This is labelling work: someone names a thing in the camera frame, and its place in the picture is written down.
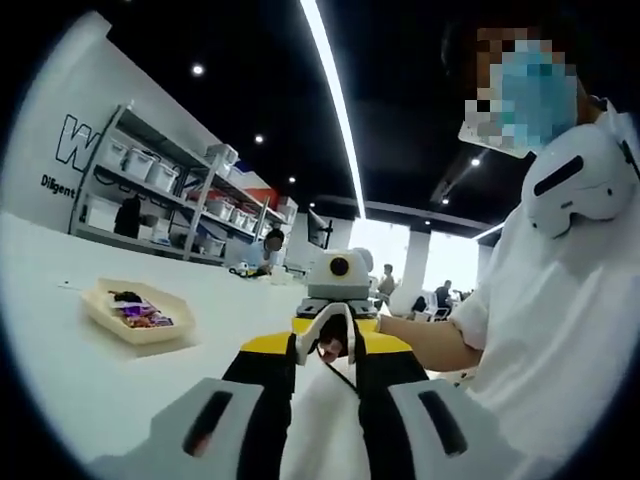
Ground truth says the black backpack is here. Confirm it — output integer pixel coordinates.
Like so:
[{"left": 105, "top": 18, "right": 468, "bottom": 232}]
[{"left": 113, "top": 195, "right": 143, "bottom": 240}]

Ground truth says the white carton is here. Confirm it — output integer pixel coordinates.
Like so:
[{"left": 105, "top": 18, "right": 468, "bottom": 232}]
[{"left": 79, "top": 193, "right": 119, "bottom": 230}]

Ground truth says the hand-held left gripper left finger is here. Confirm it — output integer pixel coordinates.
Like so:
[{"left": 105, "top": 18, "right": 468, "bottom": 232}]
[{"left": 94, "top": 331, "right": 300, "bottom": 480}]

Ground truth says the cream hexagonal container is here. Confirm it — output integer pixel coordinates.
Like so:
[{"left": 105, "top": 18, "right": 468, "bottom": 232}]
[{"left": 81, "top": 277, "right": 196, "bottom": 347}]

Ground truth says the white worn device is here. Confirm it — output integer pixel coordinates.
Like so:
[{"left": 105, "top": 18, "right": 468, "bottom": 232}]
[{"left": 521, "top": 97, "right": 640, "bottom": 241}]

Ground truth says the white storage box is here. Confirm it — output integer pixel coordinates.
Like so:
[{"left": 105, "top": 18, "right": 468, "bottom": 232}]
[
  {"left": 204, "top": 198, "right": 236, "bottom": 224},
  {"left": 103, "top": 139, "right": 129, "bottom": 169},
  {"left": 125, "top": 147, "right": 154, "bottom": 179},
  {"left": 207, "top": 143, "right": 239, "bottom": 179},
  {"left": 147, "top": 158, "right": 180, "bottom": 194}
]

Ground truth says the long ceiling light strip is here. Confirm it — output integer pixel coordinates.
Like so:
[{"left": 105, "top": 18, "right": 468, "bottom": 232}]
[{"left": 299, "top": 0, "right": 369, "bottom": 220}]

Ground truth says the black monitor on stand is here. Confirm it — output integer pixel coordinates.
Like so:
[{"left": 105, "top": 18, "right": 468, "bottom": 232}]
[{"left": 306, "top": 208, "right": 335, "bottom": 250}]

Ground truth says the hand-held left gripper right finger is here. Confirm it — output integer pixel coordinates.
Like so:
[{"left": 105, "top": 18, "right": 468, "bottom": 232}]
[{"left": 355, "top": 329, "right": 526, "bottom": 480}]

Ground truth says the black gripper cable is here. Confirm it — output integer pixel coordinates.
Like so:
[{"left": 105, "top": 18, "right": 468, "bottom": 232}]
[{"left": 323, "top": 357, "right": 362, "bottom": 404}]

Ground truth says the person's white shirt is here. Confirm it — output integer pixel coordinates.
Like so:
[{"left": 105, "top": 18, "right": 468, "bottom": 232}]
[{"left": 447, "top": 97, "right": 640, "bottom": 480}]

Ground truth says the grey metal shelf rack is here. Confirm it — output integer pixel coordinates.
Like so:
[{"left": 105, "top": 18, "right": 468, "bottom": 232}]
[{"left": 68, "top": 101, "right": 299, "bottom": 267}]

